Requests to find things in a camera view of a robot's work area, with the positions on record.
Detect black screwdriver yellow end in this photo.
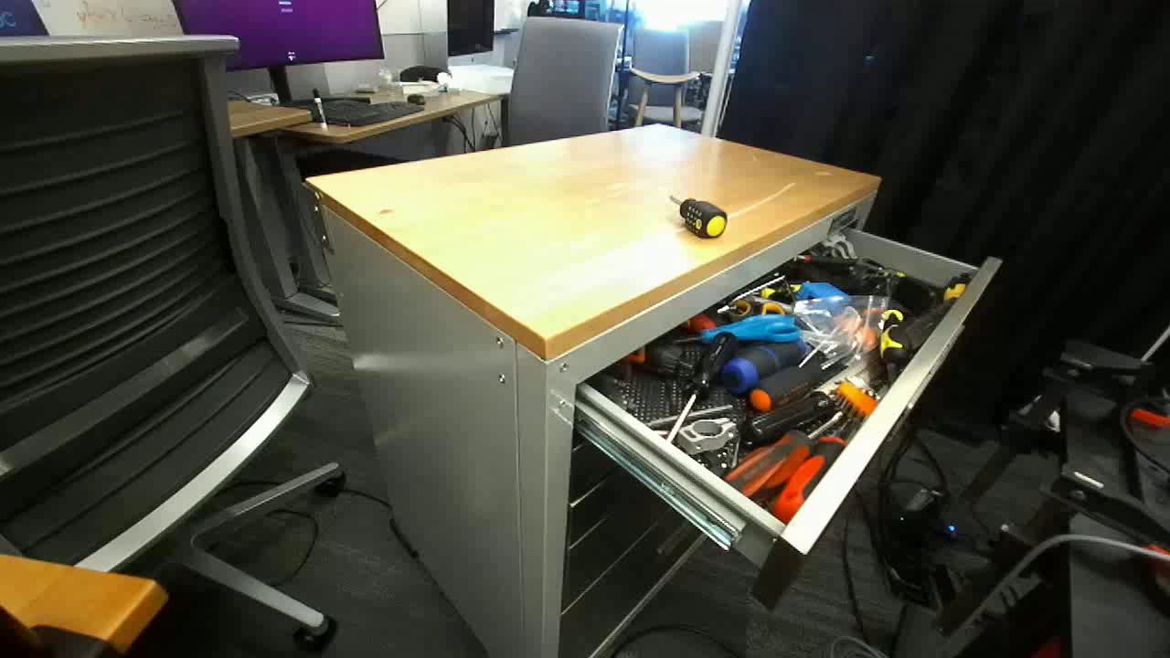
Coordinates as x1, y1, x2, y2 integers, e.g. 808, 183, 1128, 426
670, 195, 731, 241

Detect grey steel cabinet drawer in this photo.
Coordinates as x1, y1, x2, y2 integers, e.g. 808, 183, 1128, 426
573, 228, 1004, 615

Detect long shaft black screwdriver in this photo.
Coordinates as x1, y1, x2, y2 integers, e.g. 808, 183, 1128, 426
662, 334, 737, 451

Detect black screwdriver orange end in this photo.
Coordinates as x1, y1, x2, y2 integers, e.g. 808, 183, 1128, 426
742, 361, 848, 418

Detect grey steel cabinet wood top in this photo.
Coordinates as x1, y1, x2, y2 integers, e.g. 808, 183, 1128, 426
304, 121, 886, 658

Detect metal sockets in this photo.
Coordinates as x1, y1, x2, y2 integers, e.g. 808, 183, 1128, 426
676, 414, 742, 464

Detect blue plastic tool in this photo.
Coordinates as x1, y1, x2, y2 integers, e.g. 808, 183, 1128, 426
788, 277, 853, 312

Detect grey padded office chair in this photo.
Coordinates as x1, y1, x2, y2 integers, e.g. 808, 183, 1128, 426
501, 16, 625, 146

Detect clear bag of bits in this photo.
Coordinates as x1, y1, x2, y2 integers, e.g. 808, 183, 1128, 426
796, 298, 886, 370

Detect long wooden desk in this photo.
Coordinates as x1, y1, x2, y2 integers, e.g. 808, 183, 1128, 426
228, 85, 510, 156

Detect chair with wooden arms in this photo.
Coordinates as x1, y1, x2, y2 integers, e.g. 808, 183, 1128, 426
625, 29, 712, 133

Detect yellow black tool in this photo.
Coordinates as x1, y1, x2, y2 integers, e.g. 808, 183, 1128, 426
874, 308, 914, 367

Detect black keyboard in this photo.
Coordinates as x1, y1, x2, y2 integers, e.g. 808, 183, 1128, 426
319, 97, 423, 127

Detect small black monitor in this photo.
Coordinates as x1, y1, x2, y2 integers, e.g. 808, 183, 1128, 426
442, 0, 498, 58

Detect purple screen monitor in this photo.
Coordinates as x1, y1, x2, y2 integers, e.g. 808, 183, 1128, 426
172, 0, 386, 105

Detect dark mesh office chair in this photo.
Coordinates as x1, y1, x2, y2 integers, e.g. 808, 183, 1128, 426
0, 32, 346, 650

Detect wooden table black legs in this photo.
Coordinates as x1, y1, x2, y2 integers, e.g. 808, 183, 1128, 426
0, 551, 172, 658

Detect blue black handled screwdriver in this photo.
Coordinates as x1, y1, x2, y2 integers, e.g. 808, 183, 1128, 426
715, 344, 811, 395

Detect cyan handled pliers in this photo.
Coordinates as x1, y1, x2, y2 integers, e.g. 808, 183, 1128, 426
699, 312, 808, 353

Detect orange handled pliers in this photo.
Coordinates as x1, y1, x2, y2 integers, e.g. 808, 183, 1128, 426
724, 434, 848, 526

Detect orange tool handle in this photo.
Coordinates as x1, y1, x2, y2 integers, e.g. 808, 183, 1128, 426
835, 377, 882, 422

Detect black floor cable bundle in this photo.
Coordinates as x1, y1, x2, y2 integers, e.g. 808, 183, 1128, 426
836, 438, 978, 615

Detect grey cable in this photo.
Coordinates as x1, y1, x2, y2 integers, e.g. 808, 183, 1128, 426
1004, 531, 1170, 591

